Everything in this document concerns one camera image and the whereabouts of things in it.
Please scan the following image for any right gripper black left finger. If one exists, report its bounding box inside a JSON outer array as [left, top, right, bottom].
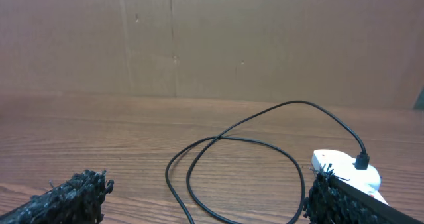
[[1, 170, 114, 224]]

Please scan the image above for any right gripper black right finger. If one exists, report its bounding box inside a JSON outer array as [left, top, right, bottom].
[[303, 168, 423, 224]]

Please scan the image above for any black charger cable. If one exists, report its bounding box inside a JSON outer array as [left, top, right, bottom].
[[164, 100, 370, 224]]

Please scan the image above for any white power strip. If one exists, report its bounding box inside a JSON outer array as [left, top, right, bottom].
[[311, 149, 388, 205]]

